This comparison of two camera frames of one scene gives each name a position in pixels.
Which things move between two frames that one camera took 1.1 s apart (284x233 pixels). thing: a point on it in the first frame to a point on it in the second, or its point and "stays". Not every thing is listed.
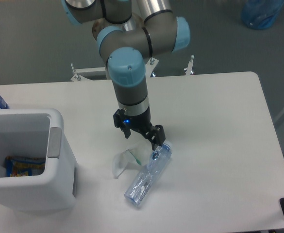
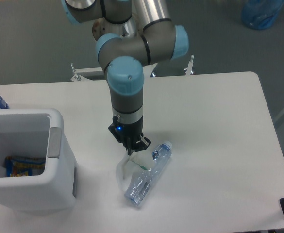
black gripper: x=142 y=123 to x=127 y=134
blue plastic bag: x=261 y=14 stays
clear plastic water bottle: x=142 y=184 stays
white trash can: x=30 y=133 stays
